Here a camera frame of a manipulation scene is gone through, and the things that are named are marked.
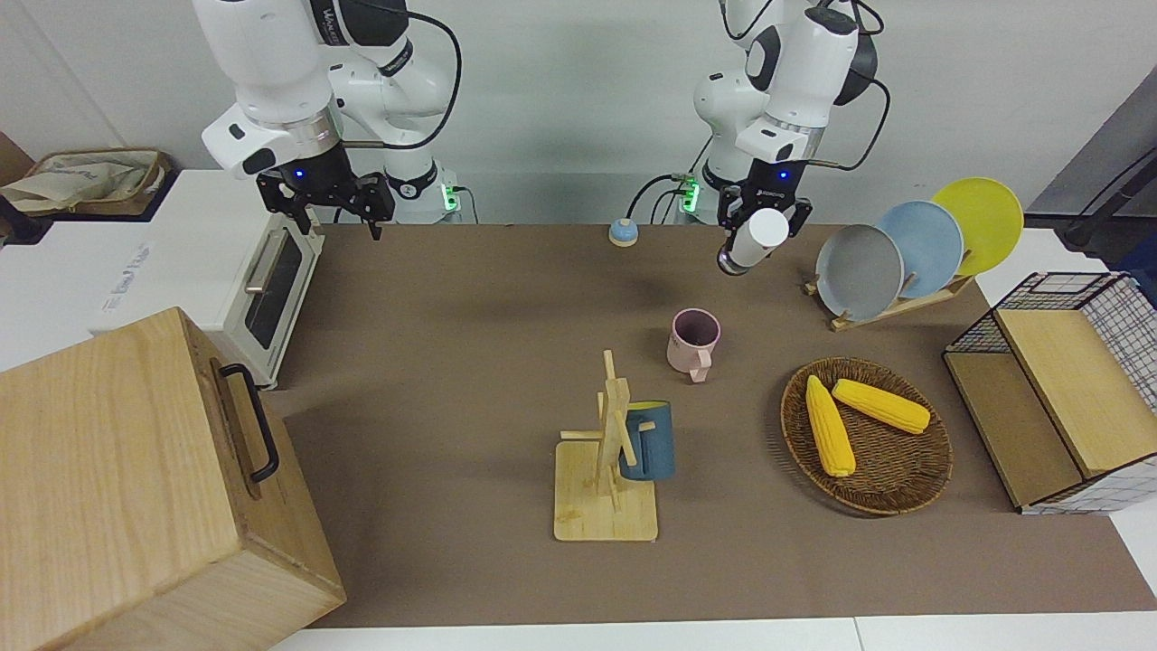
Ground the pink mug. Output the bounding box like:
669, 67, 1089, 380
667, 308, 721, 384

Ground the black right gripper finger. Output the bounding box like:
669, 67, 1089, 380
256, 172, 314, 233
348, 176, 397, 241

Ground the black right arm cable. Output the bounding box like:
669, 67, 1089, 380
339, 0, 463, 150

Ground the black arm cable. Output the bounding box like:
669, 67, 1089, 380
807, 0, 893, 173
339, 0, 463, 150

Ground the wooden box with black handle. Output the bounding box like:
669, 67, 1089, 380
0, 306, 347, 651

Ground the yellow plate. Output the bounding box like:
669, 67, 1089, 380
931, 177, 1025, 278

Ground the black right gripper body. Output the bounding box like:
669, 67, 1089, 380
289, 145, 356, 208

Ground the wooden plate rack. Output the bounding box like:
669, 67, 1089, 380
804, 271, 975, 333

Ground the wooden mug tree stand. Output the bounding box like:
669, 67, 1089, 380
553, 350, 659, 543

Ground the grey plate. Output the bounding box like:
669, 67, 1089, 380
815, 223, 905, 323

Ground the cardboard tray with bag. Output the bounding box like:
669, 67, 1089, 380
0, 147, 173, 221

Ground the dark blue mug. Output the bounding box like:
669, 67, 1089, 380
619, 401, 676, 482

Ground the white toaster oven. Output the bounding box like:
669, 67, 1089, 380
90, 170, 326, 392

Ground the black cable with green plug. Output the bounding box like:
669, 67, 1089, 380
628, 174, 699, 225

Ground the white cylindrical water bottle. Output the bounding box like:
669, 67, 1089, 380
717, 208, 790, 277

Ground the dark grey panel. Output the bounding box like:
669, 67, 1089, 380
1030, 68, 1157, 254

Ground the wire basket with wooden step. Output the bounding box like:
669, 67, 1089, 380
942, 271, 1157, 516

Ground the light blue plate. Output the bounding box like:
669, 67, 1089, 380
875, 201, 965, 299

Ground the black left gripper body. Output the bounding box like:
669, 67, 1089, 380
734, 159, 803, 212

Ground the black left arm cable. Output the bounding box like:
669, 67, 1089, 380
807, 0, 893, 173

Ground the brown table mat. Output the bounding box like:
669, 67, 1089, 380
262, 222, 1157, 629

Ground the brown wicker tray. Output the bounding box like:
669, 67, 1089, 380
780, 357, 954, 517

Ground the yellow corn cob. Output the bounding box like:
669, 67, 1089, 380
832, 379, 931, 435
805, 375, 857, 478

